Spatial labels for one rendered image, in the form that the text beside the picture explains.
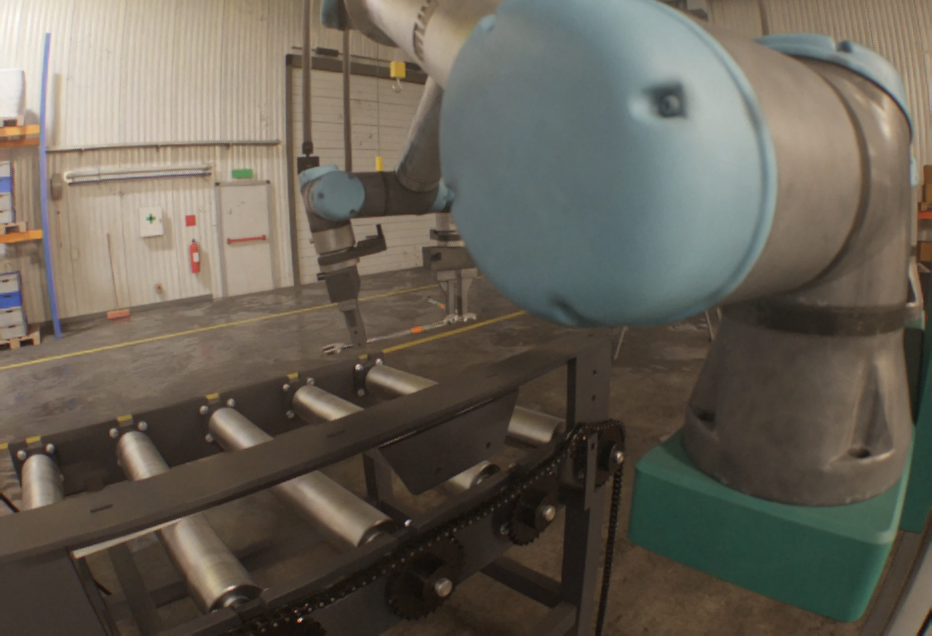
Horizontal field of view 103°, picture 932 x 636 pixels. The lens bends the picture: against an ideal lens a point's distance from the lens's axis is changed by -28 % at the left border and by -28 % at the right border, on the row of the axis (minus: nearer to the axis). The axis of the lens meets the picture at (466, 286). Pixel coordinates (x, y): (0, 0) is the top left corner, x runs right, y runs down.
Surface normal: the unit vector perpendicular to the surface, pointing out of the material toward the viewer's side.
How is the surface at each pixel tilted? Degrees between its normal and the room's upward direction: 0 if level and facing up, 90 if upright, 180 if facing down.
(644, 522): 90
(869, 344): 90
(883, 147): 77
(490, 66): 94
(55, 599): 90
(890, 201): 99
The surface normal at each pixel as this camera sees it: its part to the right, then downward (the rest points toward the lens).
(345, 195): 0.43, 0.12
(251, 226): 0.72, 0.08
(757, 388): -0.85, -0.20
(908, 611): -0.76, 0.13
